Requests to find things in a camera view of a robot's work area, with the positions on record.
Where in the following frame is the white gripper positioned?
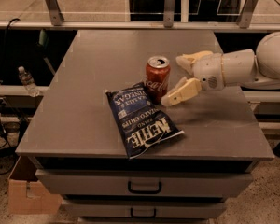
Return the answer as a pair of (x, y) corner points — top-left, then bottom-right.
(161, 50), (225, 106)

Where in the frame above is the red coke can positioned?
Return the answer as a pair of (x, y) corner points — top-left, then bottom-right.
(145, 56), (171, 104)

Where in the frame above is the blue kettle chip bag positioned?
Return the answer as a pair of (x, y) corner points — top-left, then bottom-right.
(105, 82), (183, 159)

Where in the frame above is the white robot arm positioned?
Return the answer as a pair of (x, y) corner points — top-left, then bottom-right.
(161, 32), (280, 106)

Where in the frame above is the grey drawer cabinet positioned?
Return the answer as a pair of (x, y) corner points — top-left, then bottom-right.
(17, 30), (273, 224)

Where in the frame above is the clear plastic water bottle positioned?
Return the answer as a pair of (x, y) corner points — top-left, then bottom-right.
(18, 66), (40, 97)

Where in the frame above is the cardboard box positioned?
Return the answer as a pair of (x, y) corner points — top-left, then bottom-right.
(8, 157), (62, 215)

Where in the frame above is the middle metal bracket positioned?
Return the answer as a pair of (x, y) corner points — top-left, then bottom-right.
(163, 0), (175, 28)

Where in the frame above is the metal bracket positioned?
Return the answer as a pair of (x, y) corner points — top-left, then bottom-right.
(45, 0), (64, 26)
(163, 0), (175, 28)
(237, 0), (259, 29)

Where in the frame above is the right metal bracket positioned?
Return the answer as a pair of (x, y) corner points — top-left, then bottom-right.
(237, 0), (259, 29)

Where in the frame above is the upper drawer black handle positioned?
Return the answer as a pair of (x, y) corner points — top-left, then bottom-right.
(127, 181), (162, 195)

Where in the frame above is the drawer black handle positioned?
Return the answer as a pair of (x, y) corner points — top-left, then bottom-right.
(127, 181), (162, 195)
(130, 208), (157, 218)

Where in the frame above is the left metal bracket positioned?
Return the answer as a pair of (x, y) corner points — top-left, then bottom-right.
(45, 0), (64, 26)

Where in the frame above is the lower drawer black handle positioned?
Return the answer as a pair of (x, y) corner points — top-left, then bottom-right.
(130, 208), (157, 218)

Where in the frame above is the green handled tool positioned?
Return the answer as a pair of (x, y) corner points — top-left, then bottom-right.
(37, 29), (56, 76)

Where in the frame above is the black cable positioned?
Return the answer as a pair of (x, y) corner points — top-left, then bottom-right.
(0, 17), (22, 175)

